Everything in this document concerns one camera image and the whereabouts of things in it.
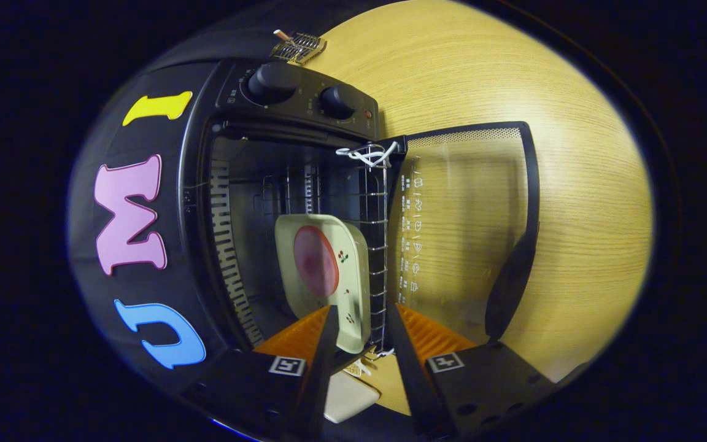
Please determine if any white bread toaster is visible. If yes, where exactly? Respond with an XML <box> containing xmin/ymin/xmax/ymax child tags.
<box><xmin>323</xmin><ymin>370</ymin><xmax>382</xmax><ymax>424</ymax></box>

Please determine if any white string tie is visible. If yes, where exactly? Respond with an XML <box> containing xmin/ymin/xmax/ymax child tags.
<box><xmin>336</xmin><ymin>141</ymin><xmax>400</xmax><ymax>168</ymax></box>

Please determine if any black toaster oven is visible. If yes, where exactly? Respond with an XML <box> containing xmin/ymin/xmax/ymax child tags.
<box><xmin>179</xmin><ymin>58</ymin><xmax>541</xmax><ymax>369</ymax></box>

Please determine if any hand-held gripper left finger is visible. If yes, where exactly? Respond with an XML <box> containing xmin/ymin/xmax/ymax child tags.
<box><xmin>180</xmin><ymin>304</ymin><xmax>342</xmax><ymax>441</ymax></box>

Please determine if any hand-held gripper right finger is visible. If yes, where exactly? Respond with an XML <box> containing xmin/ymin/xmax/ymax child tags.
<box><xmin>384</xmin><ymin>301</ymin><xmax>560</xmax><ymax>438</ymax></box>

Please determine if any pink round ham slice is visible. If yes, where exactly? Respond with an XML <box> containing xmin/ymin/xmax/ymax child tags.
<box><xmin>294</xmin><ymin>225</ymin><xmax>340</xmax><ymax>297</ymax></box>

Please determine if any metal wire basket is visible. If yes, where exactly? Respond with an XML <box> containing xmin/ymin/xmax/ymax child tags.
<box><xmin>269</xmin><ymin>31</ymin><xmax>328</xmax><ymax>65</ymax></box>

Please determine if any cream square plate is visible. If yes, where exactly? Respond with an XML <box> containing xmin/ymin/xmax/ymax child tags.
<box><xmin>275</xmin><ymin>214</ymin><xmax>371</xmax><ymax>355</ymax></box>

